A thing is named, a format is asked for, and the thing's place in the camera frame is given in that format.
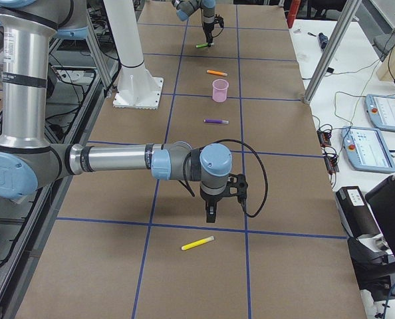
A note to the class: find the brown paper table mat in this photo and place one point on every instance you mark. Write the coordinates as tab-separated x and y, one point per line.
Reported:
115	248

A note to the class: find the green highlighter pen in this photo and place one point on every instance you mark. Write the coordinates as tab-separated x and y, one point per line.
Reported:
204	45

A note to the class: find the yellow highlighter pen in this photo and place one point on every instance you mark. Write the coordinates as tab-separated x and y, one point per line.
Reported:
197	243

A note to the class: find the near teach pendant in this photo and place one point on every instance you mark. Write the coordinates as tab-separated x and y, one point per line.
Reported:
366	150

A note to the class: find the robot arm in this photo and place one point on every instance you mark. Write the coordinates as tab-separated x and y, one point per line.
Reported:
28	161
186	8

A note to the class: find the black box device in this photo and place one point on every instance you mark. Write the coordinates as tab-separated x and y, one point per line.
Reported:
355	214

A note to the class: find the purple highlighter pen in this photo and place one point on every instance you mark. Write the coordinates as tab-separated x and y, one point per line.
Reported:
213	121

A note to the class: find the orange highlighter pen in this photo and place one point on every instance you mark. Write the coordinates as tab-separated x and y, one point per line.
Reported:
215	72

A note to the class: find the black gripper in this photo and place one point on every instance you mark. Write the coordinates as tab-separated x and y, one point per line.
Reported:
210	200
207	23

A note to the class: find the pink mesh pen holder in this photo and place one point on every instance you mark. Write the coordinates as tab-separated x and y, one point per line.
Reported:
220	88

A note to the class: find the teach pendant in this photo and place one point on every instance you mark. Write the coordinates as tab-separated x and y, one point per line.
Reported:
381	111
366	150

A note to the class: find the far teach pendant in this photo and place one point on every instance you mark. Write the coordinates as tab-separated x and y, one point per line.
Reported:
381	111

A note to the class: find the aluminium frame post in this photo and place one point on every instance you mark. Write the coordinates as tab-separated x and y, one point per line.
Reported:
336	37

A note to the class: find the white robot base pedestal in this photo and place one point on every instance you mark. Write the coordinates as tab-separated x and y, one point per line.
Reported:
136	87

